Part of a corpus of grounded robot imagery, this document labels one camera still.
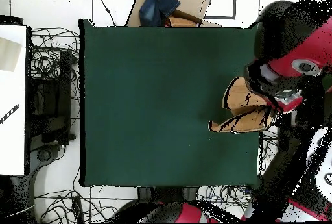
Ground black power strip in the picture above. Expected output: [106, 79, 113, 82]
[72, 195, 84, 223]

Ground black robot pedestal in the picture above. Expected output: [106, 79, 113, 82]
[137, 186, 199, 204]

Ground white desk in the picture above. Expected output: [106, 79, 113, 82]
[0, 25, 28, 177]

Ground dark green table cloth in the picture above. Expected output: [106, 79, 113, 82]
[78, 18, 261, 188]

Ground dark brown garment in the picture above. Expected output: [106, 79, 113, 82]
[171, 8, 204, 25]

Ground blue jeans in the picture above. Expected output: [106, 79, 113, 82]
[138, 0, 182, 27]

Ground black striped pen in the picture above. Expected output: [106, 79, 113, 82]
[0, 103, 21, 125]

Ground tan terry towel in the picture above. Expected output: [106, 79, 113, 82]
[207, 75, 277, 134]

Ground black office chair base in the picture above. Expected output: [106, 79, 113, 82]
[25, 143, 63, 186]

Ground beige paper sheet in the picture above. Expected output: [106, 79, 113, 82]
[0, 36, 23, 73]

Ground black equipment rack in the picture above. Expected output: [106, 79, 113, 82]
[27, 48, 75, 147]

